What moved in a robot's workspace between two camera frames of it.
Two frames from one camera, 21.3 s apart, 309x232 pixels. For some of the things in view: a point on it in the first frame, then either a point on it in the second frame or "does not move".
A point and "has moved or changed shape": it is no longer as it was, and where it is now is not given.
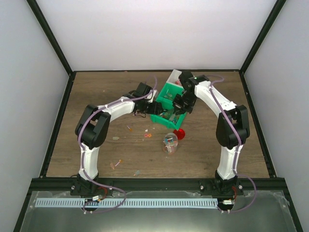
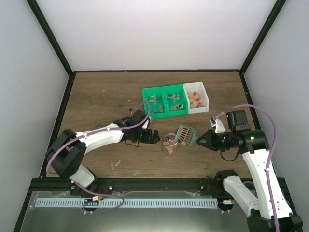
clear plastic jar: (170, 144) does not move
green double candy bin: (166, 96) has moved or changed shape
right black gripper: (177, 107) → (210, 143)
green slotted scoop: (174, 118) → (186, 135)
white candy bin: (174, 77) has moved or changed shape
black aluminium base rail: (65, 184) does not move
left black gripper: (154, 109) → (147, 139)
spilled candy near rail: (137, 173) does not move
